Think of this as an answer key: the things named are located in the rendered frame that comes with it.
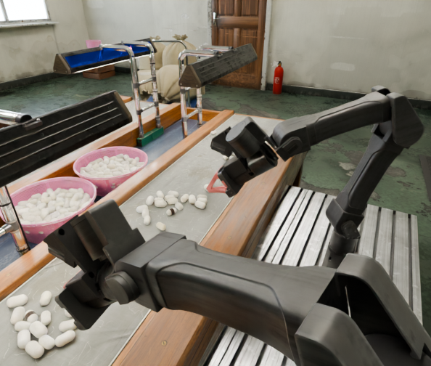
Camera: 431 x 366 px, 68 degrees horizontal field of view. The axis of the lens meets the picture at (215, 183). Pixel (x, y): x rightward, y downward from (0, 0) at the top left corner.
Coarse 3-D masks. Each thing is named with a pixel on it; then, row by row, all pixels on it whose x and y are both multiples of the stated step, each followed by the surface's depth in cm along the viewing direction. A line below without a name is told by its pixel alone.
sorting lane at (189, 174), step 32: (224, 128) 157; (192, 160) 125; (224, 160) 125; (192, 192) 104; (192, 224) 90; (32, 288) 70; (0, 320) 63; (64, 320) 63; (128, 320) 63; (0, 352) 57; (64, 352) 57; (96, 352) 57
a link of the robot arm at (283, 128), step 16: (368, 96) 69; (384, 96) 67; (400, 96) 64; (320, 112) 71; (336, 112) 68; (352, 112) 67; (368, 112) 67; (384, 112) 67; (400, 112) 66; (288, 128) 69; (304, 128) 67; (320, 128) 68; (336, 128) 69; (352, 128) 69; (400, 128) 68; (416, 128) 68; (304, 144) 69; (400, 144) 70
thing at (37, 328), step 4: (32, 324) 60; (36, 324) 60; (40, 324) 60; (32, 328) 59; (36, 328) 59; (40, 328) 59; (44, 328) 59; (32, 332) 59; (36, 332) 59; (40, 332) 59; (44, 332) 59; (36, 336) 59; (40, 336) 59
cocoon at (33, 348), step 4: (28, 344) 56; (32, 344) 56; (36, 344) 56; (40, 344) 57; (28, 348) 56; (32, 348) 56; (36, 348) 56; (40, 348) 56; (28, 352) 56; (32, 352) 55; (36, 352) 55; (40, 352) 56; (32, 356) 55; (36, 356) 55; (40, 356) 56
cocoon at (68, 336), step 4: (68, 332) 59; (72, 332) 59; (60, 336) 58; (64, 336) 58; (68, 336) 58; (72, 336) 58; (56, 340) 57; (60, 340) 57; (64, 340) 58; (68, 340) 58; (72, 340) 59; (56, 344) 57; (60, 344) 57; (64, 344) 58
